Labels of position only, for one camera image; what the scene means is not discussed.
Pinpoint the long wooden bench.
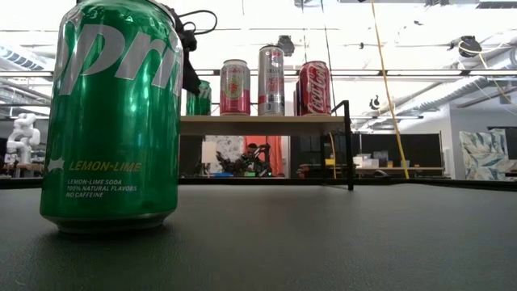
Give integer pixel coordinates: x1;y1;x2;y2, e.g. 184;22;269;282
355;165;445;179

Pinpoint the black partition panel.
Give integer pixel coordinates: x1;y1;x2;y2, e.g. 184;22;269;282
353;133;443;169

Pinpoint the floral patterned panel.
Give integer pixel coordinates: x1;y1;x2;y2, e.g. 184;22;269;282
216;134;246;175

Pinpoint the leaf-patterned sofa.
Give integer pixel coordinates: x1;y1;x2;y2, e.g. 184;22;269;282
459;129;517;182

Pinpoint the person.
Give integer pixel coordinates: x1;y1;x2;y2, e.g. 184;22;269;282
237;141;263;178

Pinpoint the white Celsius can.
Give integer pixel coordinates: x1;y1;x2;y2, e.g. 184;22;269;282
258;44;287;116

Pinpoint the white storage box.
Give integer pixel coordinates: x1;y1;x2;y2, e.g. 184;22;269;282
353;153;380;169

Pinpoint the green Sprite can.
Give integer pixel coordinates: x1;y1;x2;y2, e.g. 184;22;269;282
186;79;212;116
39;0;183;234

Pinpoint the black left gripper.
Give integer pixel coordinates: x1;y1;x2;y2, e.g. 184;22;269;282
165;6;202;96

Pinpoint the black aluminium table frame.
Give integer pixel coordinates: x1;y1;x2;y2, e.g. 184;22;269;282
0;175;517;191

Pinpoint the wooden shelf with black legs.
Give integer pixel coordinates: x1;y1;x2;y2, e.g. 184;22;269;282
179;99;355;192

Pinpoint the orange panel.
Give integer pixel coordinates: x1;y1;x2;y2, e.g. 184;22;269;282
243;134;286;178

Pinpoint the silver and pink seltzer can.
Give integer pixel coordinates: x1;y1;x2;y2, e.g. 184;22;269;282
220;59;251;116

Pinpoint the black table mat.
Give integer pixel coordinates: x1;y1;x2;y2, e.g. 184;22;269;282
0;183;517;291

